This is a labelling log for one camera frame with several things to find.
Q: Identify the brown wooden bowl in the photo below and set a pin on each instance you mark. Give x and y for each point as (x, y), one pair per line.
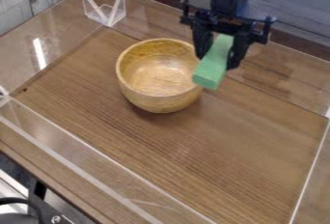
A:
(154, 71)

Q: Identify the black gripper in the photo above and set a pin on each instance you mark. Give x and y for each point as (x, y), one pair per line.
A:
(229, 17)

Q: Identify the green rectangular block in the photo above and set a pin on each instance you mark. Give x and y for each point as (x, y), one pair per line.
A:
(213, 66)

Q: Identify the clear acrylic front wall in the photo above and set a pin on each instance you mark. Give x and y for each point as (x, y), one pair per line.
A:
(87, 177)

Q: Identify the black metal table bracket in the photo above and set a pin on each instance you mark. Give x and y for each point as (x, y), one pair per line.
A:
(51, 216)

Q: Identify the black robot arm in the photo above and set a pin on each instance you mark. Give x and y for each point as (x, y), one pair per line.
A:
(229, 17)

